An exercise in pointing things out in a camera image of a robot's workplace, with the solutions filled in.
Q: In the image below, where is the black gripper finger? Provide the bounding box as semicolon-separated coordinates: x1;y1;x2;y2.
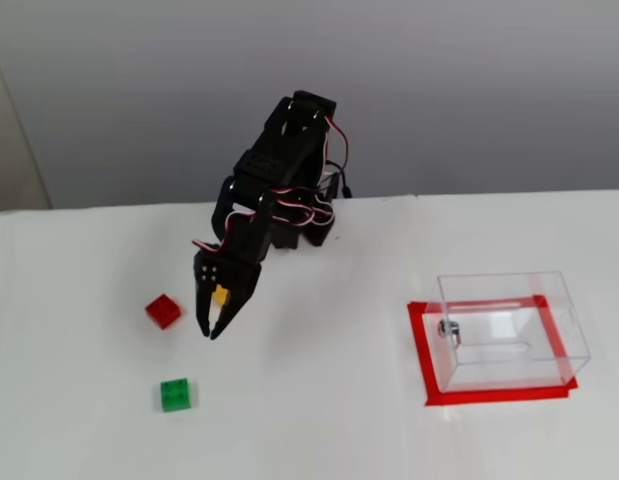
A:
191;251;225;341
209;264;263;342

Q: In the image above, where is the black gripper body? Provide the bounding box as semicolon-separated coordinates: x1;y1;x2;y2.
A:
221;216;270;282

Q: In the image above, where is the green lego brick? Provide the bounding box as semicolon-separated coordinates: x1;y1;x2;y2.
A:
159;377;194;414

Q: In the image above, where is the red lego brick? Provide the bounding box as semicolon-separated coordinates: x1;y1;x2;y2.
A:
144;293;184;331

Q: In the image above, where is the transparent acrylic box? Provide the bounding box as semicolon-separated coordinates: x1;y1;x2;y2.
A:
422;270;593;396

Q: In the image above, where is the red tape square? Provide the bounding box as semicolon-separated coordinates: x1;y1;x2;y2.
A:
406;294;579;409

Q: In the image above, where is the silver cam lock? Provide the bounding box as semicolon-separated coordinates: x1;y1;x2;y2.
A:
437;319;463;347

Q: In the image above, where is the red white black servo cable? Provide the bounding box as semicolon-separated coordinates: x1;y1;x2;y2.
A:
324;115;351;174
191;187;336;251

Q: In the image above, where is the black power cable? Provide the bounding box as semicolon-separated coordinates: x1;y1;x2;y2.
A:
324;159;354;199

